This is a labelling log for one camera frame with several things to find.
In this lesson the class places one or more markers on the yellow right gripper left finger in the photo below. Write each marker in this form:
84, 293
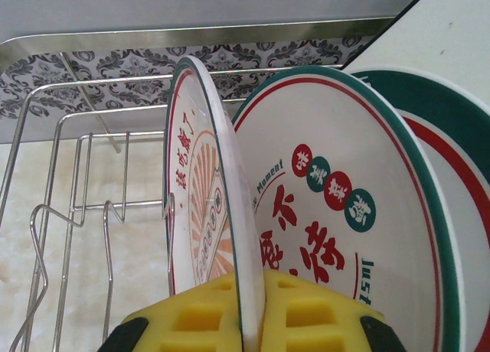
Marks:
191, 329

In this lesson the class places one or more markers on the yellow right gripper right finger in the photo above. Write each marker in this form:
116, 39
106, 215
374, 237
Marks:
325, 329

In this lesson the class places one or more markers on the round plate orange sunburst print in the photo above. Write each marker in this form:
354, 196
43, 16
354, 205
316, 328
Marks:
199, 199

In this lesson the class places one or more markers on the round plate thin green rim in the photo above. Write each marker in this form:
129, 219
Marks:
325, 137

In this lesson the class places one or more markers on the round plate wide green band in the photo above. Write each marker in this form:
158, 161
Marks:
440, 111

